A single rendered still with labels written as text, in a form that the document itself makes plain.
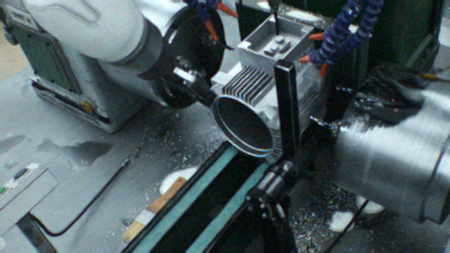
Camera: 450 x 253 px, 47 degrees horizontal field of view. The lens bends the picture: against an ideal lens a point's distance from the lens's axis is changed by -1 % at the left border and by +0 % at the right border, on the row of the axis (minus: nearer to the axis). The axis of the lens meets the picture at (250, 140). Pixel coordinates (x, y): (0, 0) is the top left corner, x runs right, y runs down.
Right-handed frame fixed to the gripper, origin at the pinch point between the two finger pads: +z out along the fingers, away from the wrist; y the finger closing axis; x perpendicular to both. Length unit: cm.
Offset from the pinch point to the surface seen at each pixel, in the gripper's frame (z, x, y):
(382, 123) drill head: -0.4, -7.1, -33.8
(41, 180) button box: -11.1, 27.4, 15.2
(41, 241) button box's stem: -3.0, 39.1, 16.0
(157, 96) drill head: 7.6, 3.1, 15.5
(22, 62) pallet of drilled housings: 105, 9, 186
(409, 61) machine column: 37, -31, -23
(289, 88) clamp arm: -9.8, -5.0, -20.8
